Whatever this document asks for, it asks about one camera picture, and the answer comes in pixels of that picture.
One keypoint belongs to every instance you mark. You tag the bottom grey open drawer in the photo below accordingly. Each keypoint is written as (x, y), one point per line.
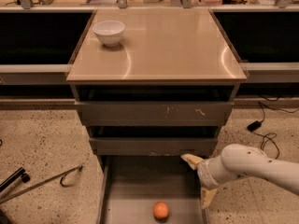
(132, 185)

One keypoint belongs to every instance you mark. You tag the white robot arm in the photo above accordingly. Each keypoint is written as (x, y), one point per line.
(237, 162)

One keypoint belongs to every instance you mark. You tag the orange fruit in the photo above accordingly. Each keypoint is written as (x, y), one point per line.
(160, 210)

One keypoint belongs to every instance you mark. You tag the grey drawer cabinet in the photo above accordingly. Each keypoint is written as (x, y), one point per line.
(167, 55)

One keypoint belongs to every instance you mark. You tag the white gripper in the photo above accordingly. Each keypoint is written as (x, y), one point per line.
(203, 174)

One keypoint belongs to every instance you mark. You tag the top grey drawer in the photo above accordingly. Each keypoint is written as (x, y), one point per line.
(154, 113)

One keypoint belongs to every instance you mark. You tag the black power adapter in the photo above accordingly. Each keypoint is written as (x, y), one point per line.
(254, 126)

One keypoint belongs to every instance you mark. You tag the metal hook rod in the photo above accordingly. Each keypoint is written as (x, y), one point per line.
(60, 176)

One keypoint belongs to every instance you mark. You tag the white ceramic bowl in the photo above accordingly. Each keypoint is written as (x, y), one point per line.
(109, 33)

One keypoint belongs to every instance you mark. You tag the middle grey drawer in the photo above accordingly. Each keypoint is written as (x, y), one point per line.
(153, 146)

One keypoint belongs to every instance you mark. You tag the black tripod leg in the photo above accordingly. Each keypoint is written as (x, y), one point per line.
(20, 173)

